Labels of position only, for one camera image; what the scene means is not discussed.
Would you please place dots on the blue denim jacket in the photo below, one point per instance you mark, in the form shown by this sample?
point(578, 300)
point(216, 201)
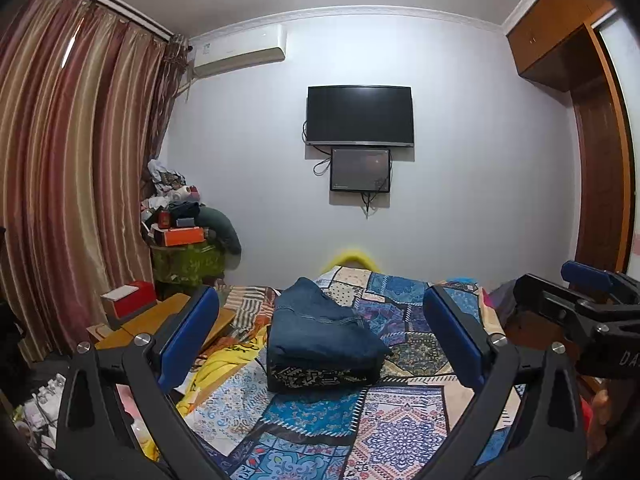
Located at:
point(320, 335)

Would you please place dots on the pile of clutter on cabinet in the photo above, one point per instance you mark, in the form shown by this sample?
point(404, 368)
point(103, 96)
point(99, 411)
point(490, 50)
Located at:
point(165, 180)

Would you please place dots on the wooden overhead cabinet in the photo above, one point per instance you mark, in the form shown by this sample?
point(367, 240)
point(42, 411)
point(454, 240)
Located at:
point(550, 35)

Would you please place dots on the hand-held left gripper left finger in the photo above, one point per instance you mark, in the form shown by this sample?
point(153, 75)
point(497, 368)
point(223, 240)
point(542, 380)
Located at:
point(190, 335)

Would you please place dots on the patchwork bedspread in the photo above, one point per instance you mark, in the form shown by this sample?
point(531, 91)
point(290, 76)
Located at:
point(400, 425)

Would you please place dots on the white air conditioner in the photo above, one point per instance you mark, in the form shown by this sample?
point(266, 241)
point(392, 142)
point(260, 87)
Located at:
point(235, 52)

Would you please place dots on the orange box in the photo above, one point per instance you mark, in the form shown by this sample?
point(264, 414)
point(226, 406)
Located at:
point(180, 236)

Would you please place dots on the wooden desk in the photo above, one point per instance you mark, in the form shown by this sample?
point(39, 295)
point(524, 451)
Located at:
point(150, 317)

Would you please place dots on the striped brown curtain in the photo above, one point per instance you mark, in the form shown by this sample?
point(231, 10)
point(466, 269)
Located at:
point(75, 160)

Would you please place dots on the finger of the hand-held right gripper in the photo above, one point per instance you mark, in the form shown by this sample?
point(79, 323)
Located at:
point(545, 300)
point(585, 274)

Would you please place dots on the yellow bed headboard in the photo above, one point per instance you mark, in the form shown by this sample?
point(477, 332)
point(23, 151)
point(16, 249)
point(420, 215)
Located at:
point(350, 255)

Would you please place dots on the yellow blanket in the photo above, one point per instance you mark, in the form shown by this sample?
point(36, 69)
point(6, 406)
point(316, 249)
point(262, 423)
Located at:
point(220, 360)

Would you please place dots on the black wall television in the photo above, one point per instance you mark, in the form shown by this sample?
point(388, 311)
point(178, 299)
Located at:
point(360, 115)

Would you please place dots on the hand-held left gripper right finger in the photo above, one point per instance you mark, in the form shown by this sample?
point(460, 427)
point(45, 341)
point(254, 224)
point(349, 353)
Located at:
point(450, 335)

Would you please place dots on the navy patterned folded garment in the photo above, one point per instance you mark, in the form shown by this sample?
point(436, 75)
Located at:
point(320, 377)

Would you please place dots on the small wall monitor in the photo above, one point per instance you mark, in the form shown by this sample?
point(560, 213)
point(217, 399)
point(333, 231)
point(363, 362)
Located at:
point(360, 170)

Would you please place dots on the wooden door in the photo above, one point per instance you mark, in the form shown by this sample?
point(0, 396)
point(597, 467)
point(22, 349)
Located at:
point(600, 185)

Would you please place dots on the red and white box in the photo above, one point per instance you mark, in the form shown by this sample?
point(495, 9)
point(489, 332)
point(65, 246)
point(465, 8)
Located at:
point(130, 297)

